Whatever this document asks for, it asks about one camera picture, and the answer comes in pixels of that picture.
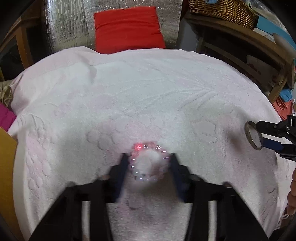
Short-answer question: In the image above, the pink clear bead bracelet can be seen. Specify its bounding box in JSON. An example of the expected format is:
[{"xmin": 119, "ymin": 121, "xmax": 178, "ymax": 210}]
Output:
[{"xmin": 128, "ymin": 141, "xmax": 172, "ymax": 183}]

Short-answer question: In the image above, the person right hand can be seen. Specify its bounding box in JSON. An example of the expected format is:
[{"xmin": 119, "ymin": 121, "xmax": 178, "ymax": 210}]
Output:
[{"xmin": 287, "ymin": 169, "xmax": 296, "ymax": 215}]

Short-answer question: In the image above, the wooden shelf unit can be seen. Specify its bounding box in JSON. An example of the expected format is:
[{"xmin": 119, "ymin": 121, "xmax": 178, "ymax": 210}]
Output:
[{"xmin": 185, "ymin": 12, "xmax": 295, "ymax": 102}]

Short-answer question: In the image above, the white pink towel bedspread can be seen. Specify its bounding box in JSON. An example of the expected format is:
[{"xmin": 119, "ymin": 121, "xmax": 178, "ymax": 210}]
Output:
[{"xmin": 9, "ymin": 47, "xmax": 295, "ymax": 240}]

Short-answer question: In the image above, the orange cardboard box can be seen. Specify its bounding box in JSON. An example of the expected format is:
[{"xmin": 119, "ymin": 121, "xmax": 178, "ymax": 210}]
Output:
[{"xmin": 1, "ymin": 128, "xmax": 24, "ymax": 240}]

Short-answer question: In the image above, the light blue box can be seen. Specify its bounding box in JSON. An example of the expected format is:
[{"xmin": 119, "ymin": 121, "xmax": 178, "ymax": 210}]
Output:
[{"xmin": 256, "ymin": 16, "xmax": 296, "ymax": 49}]

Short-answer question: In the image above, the magenta cushion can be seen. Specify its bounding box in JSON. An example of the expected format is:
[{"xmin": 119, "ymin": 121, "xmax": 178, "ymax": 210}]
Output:
[{"xmin": 0, "ymin": 103, "xmax": 16, "ymax": 132}]

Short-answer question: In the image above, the wicker basket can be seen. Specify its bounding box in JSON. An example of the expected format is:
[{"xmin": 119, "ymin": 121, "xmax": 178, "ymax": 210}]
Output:
[{"xmin": 188, "ymin": 0, "xmax": 258, "ymax": 30}]

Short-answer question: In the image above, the crumpled beige cloth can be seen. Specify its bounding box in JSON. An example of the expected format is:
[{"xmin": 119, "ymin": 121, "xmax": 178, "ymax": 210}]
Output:
[{"xmin": 0, "ymin": 85, "xmax": 13, "ymax": 107}]

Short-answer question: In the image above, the red cushion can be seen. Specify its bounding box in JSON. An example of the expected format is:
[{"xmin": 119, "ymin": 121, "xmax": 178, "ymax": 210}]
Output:
[{"xmin": 94, "ymin": 6, "xmax": 166, "ymax": 54}]

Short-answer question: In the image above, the wooden cabinet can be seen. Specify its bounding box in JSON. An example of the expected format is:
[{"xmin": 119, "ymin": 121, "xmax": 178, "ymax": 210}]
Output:
[{"xmin": 1, "ymin": 18, "xmax": 47, "ymax": 81}]

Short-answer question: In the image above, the silver foil insulation sheet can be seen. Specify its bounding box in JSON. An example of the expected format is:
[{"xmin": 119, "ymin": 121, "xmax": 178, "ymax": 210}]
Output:
[{"xmin": 43, "ymin": 1, "xmax": 183, "ymax": 54}]

